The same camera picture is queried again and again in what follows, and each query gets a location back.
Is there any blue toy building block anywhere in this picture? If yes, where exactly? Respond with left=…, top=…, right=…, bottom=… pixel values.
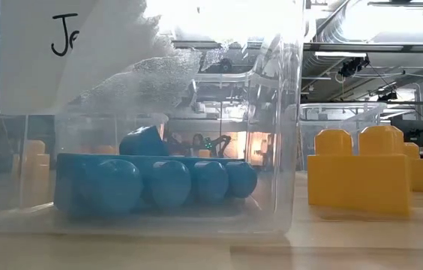
left=118, top=124, right=170, bottom=157

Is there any long blue four-stud block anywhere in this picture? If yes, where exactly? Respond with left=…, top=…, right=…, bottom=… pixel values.
left=53, top=152, right=259, bottom=219

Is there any clear bin with handwritten label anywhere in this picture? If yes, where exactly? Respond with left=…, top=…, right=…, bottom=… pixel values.
left=0, top=0, right=306, bottom=236

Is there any clear plastic bin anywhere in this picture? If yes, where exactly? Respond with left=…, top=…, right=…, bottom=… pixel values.
left=53, top=111, right=170, bottom=155
left=298, top=101, right=388, bottom=172

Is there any long ceiling light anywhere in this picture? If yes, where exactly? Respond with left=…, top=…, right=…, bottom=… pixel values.
left=313, top=50, right=369, bottom=59

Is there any black hanging ceiling device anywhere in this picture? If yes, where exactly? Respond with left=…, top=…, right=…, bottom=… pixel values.
left=337, top=55, right=371, bottom=79
left=376, top=90, right=399, bottom=102

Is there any white handwritten paper label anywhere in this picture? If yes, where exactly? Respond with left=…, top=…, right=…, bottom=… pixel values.
left=0, top=0, right=149, bottom=116

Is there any black computer monitor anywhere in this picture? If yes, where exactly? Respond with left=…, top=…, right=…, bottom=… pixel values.
left=390, top=118, right=423, bottom=146

